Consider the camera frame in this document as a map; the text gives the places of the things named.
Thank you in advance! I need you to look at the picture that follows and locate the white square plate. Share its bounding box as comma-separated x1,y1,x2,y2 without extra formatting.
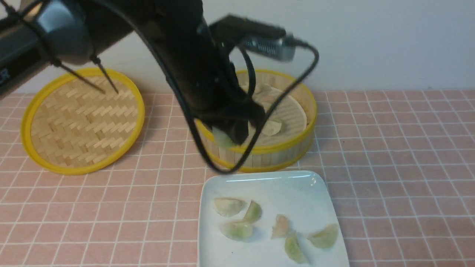
197,171,350,267

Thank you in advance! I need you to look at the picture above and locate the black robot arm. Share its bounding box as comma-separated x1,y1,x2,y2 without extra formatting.
1,0,267,145

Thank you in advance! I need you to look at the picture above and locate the yellow rimmed bamboo steamer lid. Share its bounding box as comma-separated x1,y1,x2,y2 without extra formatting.
20,68,145,175

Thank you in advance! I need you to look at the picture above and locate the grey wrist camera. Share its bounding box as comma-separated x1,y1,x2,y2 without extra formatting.
209,14,296,62

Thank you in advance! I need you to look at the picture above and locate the white dumpling in steamer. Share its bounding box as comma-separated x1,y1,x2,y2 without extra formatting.
261,117,286,136

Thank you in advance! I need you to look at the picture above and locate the yellow rimmed bamboo steamer basket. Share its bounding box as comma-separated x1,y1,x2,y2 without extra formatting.
196,69,318,172

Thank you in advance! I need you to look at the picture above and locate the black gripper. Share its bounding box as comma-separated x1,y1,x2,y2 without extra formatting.
197,63,266,146

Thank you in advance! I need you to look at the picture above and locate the black camera cable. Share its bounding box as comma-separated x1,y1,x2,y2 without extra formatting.
93,0,320,175

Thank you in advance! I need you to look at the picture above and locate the pink checkered tablecloth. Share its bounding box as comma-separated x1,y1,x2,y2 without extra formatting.
0,90,475,267

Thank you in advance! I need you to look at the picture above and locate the pink dumpling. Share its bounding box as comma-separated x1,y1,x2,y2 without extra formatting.
271,214,290,239

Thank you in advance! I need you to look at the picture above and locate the green dumpling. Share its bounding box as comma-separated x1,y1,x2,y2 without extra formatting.
284,231,310,264
307,223,340,250
242,200,262,224
219,221,254,242
212,126,236,148

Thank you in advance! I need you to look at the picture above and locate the pale dumpling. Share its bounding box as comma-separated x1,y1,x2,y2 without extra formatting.
214,197,246,217

